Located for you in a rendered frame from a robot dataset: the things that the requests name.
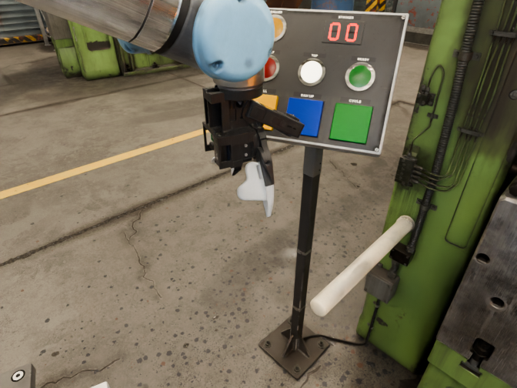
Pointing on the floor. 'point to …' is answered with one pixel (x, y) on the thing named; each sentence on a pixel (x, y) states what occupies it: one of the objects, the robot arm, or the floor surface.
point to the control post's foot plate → (273, 340)
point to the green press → (99, 53)
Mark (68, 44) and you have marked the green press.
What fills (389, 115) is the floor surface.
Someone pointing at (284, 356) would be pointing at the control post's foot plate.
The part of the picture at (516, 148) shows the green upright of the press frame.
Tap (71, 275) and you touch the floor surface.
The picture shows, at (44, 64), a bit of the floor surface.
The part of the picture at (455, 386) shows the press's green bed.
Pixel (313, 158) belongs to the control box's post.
